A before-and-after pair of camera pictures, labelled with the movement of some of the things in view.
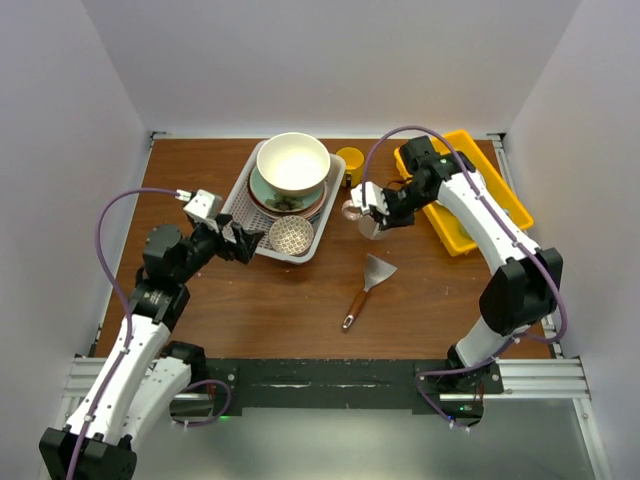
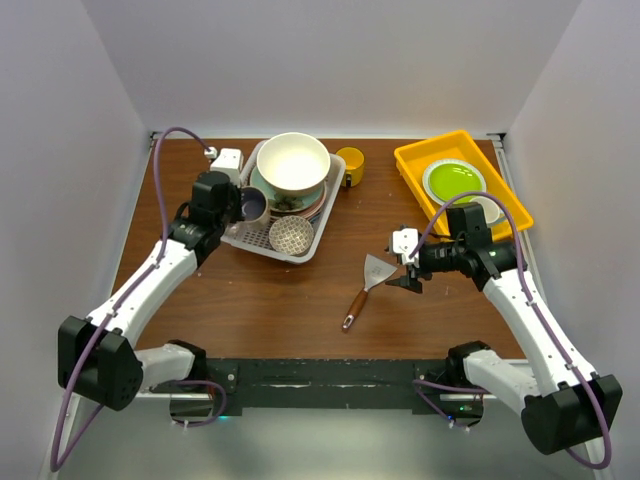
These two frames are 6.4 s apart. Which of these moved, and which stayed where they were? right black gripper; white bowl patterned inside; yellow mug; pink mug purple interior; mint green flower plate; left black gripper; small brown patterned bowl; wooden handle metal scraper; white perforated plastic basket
Moved: right black gripper; left black gripper; pink mug purple interior
Stayed: wooden handle metal scraper; mint green flower plate; yellow mug; small brown patterned bowl; white bowl patterned inside; white perforated plastic basket
